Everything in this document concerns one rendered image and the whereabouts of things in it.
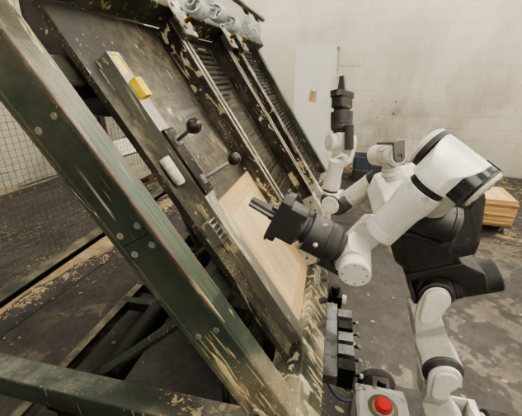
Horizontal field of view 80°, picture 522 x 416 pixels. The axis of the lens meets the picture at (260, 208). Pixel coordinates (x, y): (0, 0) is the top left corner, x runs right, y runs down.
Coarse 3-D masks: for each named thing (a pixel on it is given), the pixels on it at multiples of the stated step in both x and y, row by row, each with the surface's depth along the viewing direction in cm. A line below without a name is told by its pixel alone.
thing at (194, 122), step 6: (192, 120) 73; (198, 120) 74; (186, 126) 73; (192, 126) 73; (198, 126) 73; (186, 132) 77; (192, 132) 74; (198, 132) 74; (174, 138) 81; (180, 138) 80; (180, 144) 82
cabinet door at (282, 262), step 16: (224, 192) 104; (240, 192) 110; (256, 192) 122; (224, 208) 95; (240, 208) 105; (240, 224) 100; (256, 224) 111; (256, 240) 105; (256, 256) 99; (272, 256) 110; (288, 256) 122; (272, 272) 104; (288, 272) 115; (304, 272) 128; (288, 288) 109; (288, 304) 103
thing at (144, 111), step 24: (120, 72) 76; (120, 96) 79; (144, 120) 80; (168, 144) 81; (192, 192) 85; (216, 216) 86; (240, 240) 90; (240, 264) 90; (264, 288) 92; (288, 312) 96; (288, 336) 96
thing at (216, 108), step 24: (168, 0) 106; (168, 24) 110; (168, 48) 113; (192, 48) 116; (192, 72) 114; (216, 96) 116; (216, 120) 119; (240, 144) 121; (264, 168) 126; (264, 192) 126
